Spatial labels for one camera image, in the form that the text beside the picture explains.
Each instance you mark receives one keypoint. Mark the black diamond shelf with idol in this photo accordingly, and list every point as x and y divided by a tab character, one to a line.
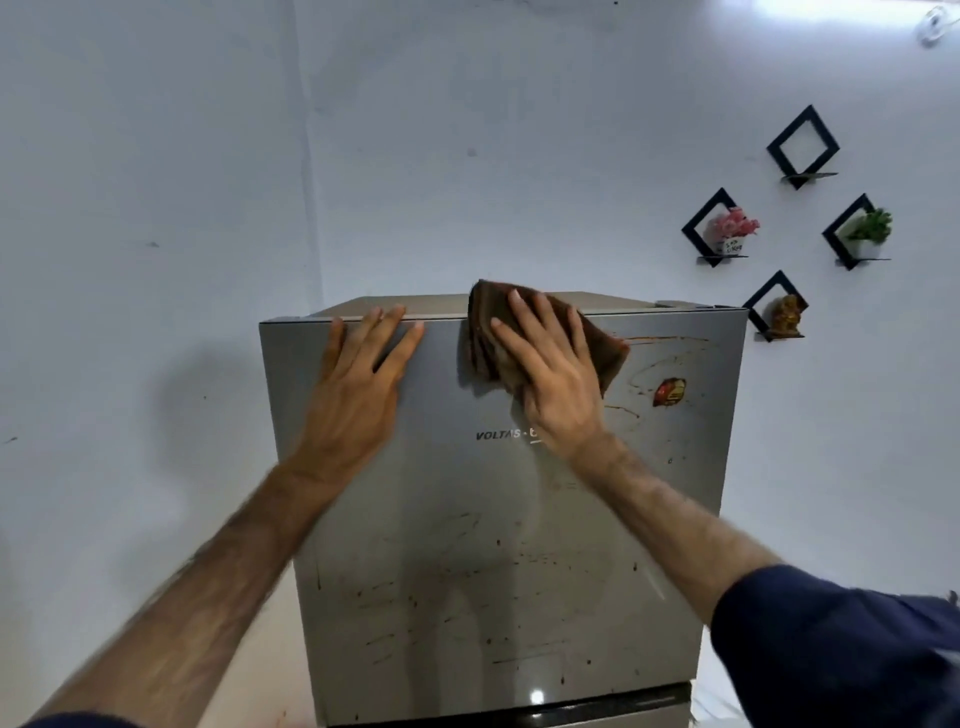
754	315

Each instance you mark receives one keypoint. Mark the golden idol figurine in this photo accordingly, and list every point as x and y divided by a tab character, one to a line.
787	315

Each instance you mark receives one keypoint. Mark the green plant in white pot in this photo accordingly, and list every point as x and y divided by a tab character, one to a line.
871	229

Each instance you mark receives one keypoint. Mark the brown checked cloth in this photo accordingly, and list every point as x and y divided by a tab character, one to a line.
611	356

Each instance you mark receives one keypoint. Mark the plain silver refrigerator door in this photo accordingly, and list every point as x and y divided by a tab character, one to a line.
660	721

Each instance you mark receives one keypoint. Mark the red fridge magnet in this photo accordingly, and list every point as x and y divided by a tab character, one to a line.
669	392

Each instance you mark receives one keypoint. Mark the silver refrigerator door with logo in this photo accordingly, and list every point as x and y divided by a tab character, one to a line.
487	562

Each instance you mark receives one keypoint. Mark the person's right forearm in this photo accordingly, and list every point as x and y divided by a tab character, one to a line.
675	525

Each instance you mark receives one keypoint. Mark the grey refrigerator cabinet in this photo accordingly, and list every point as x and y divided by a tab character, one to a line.
420	304

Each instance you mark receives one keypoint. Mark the black diamond shelf with plant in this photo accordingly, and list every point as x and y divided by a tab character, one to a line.
834	240

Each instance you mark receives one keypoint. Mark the dark blue left sleeve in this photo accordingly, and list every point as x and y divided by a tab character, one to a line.
82	722

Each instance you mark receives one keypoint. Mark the dark blue right sleeve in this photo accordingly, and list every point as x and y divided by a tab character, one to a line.
832	652

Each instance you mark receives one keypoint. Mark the white round wall fitting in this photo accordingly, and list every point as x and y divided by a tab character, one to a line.
934	24

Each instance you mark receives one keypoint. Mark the person's left hand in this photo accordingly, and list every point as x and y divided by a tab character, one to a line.
352	412

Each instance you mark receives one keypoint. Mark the dark blue sleeve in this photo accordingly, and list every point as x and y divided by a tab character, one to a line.
82	722
832	652

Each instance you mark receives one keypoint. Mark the person's right hand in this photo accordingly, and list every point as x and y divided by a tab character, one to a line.
562	397

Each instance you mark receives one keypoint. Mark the empty black diamond wall shelf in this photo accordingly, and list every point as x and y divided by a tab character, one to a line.
780	154

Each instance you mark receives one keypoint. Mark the person's left forearm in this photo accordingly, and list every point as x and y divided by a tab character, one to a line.
195	592

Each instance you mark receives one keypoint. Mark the pink flowers in white pot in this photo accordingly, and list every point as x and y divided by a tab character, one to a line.
735	229

